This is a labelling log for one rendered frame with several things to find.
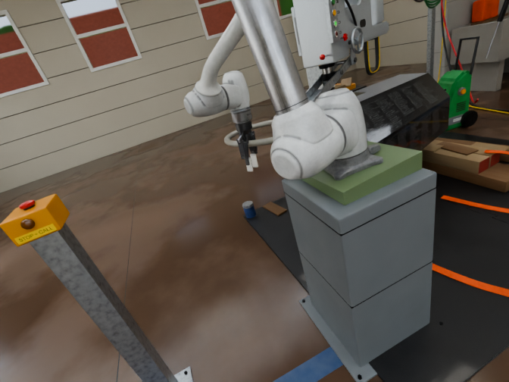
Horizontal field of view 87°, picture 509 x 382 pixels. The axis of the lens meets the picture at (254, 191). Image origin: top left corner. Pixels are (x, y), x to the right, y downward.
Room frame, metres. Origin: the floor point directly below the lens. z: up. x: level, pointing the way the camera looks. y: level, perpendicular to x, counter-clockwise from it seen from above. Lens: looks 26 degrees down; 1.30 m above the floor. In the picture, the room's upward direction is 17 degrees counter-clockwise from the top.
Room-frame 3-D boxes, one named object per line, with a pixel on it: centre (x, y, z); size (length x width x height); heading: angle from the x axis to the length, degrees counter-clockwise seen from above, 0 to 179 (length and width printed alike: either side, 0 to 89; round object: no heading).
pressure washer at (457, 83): (2.77, -2.35, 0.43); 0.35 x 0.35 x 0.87; 1
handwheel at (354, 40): (1.80, -0.84, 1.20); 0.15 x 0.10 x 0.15; 128
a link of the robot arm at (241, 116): (1.24, -0.04, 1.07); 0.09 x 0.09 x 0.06
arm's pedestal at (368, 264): (0.89, -0.36, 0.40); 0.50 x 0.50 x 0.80; 14
